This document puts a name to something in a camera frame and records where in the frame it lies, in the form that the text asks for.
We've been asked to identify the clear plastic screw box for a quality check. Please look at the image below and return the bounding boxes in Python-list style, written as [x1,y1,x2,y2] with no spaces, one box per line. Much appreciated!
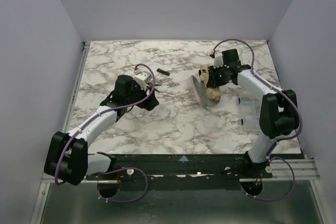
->
[238,92,261,133]

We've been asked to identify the pink umbrella case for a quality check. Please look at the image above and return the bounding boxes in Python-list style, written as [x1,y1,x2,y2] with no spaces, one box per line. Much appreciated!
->
[190,75,209,107]

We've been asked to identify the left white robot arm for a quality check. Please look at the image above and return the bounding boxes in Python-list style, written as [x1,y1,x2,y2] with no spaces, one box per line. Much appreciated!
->
[44,71,159,185]

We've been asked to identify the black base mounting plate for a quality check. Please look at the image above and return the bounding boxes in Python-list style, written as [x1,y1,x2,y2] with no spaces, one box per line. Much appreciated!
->
[80,154,306,190]

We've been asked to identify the beige umbrella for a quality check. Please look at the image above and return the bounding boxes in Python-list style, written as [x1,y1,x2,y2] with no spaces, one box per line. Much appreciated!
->
[198,65,222,102]

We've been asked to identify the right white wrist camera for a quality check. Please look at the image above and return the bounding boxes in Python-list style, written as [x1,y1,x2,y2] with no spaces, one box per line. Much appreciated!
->
[210,52,226,69]

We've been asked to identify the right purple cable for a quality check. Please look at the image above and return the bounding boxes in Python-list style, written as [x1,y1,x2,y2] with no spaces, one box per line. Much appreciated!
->
[212,39,305,201]

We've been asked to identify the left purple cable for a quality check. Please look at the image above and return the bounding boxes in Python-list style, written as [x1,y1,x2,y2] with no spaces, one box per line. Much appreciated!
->
[54,63,156,204]

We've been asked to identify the yellow handled pliers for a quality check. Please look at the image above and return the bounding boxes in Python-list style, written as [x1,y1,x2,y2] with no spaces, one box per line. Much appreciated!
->
[146,83,161,92]

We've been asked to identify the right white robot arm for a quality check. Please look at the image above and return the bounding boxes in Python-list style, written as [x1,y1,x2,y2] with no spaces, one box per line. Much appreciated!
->
[205,49,300,173]

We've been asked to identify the aluminium frame rail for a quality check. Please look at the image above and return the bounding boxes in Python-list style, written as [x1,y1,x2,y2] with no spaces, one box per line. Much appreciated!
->
[44,162,88,185]

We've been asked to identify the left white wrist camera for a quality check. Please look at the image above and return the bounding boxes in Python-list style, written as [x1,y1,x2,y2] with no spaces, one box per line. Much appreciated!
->
[134,71,152,90]

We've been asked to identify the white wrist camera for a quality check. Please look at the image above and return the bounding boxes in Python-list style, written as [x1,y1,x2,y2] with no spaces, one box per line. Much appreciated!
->
[210,52,226,69]
[134,71,152,90]

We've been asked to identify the purple cable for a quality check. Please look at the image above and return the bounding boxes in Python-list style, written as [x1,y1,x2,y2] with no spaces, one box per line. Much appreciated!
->
[212,39,305,201]
[54,63,156,204]

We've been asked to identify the black bit holder strip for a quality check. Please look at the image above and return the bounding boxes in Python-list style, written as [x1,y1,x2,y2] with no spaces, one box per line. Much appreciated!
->
[156,68,170,76]

